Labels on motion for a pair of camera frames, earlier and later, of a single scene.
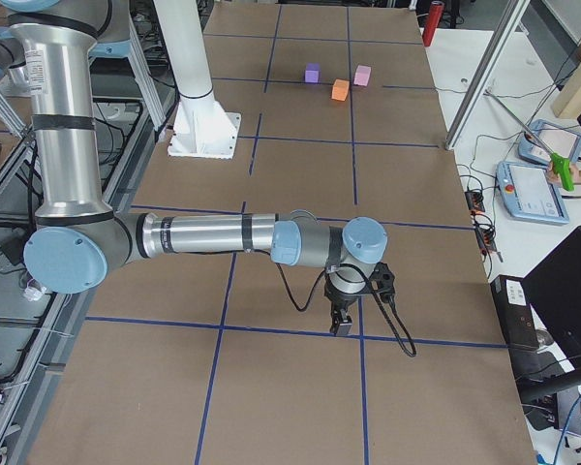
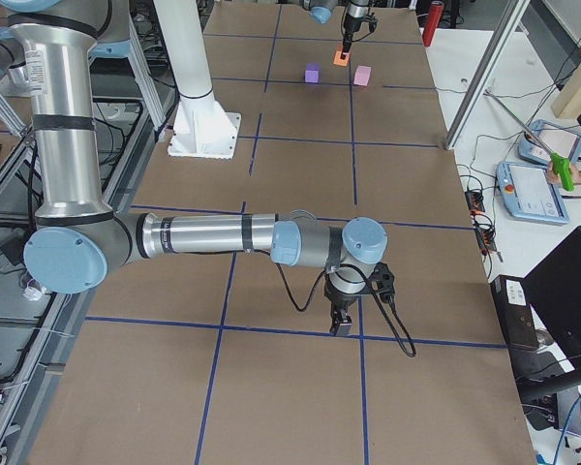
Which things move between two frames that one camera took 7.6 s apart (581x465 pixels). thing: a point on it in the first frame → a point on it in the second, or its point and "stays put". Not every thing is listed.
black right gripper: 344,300 stays put
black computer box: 515,313 stays put
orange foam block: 340,89 → 339,61
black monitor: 565,292 stays put
